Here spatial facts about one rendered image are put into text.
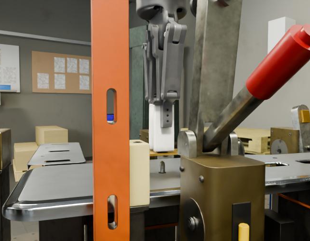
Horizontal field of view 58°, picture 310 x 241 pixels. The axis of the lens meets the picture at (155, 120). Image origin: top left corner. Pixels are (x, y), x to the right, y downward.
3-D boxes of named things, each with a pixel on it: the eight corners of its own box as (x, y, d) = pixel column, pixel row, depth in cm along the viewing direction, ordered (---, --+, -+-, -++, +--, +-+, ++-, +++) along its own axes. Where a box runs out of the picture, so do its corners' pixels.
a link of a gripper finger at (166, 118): (169, 92, 41) (177, 90, 38) (169, 126, 41) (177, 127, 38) (159, 92, 40) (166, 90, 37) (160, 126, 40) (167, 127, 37)
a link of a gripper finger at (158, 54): (174, 30, 41) (178, 26, 40) (177, 104, 41) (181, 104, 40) (149, 27, 40) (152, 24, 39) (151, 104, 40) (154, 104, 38)
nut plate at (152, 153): (181, 150, 45) (181, 142, 45) (191, 153, 42) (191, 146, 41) (130, 152, 43) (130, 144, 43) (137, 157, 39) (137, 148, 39)
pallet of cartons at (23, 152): (55, 162, 549) (54, 125, 545) (74, 174, 450) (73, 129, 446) (6, 167, 502) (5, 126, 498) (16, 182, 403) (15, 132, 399)
